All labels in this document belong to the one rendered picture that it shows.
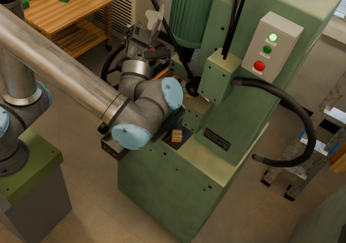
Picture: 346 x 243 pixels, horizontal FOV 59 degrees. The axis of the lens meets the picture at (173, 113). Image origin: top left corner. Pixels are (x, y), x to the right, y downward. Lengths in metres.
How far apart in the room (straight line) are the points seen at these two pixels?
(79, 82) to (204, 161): 0.70
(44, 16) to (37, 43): 1.64
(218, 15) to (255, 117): 0.36
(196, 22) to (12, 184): 0.98
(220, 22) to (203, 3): 0.08
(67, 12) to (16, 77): 1.31
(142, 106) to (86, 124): 1.60
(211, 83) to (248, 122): 0.23
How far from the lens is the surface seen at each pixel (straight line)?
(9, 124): 1.33
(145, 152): 1.47
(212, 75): 0.96
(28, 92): 1.32
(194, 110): 1.09
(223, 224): 2.09
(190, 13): 1.05
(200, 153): 1.32
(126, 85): 0.93
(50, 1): 2.61
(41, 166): 1.47
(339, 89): 1.79
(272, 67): 0.87
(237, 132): 1.17
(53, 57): 0.80
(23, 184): 1.45
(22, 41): 0.83
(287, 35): 0.82
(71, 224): 2.02
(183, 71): 1.26
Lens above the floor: 1.89
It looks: 50 degrees down
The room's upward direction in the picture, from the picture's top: 13 degrees clockwise
